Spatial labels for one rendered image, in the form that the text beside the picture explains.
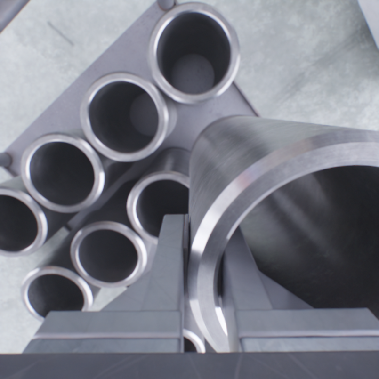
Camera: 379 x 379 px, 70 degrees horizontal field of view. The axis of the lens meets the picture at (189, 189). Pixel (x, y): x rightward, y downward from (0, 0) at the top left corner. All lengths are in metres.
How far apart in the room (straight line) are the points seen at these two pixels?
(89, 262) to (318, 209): 0.40
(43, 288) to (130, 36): 0.56
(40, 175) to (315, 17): 0.88
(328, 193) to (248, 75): 0.74
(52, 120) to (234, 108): 0.44
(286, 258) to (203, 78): 0.51
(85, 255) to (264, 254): 0.35
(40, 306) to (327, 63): 1.00
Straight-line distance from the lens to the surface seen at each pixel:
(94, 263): 0.54
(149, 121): 0.68
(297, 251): 0.25
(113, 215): 0.48
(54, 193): 0.50
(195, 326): 0.58
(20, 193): 0.49
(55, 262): 0.54
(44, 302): 0.61
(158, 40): 0.42
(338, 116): 1.05
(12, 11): 0.46
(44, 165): 0.52
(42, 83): 1.05
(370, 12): 1.01
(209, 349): 0.70
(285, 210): 0.30
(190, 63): 0.68
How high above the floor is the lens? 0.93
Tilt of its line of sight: 74 degrees down
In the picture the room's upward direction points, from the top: 179 degrees counter-clockwise
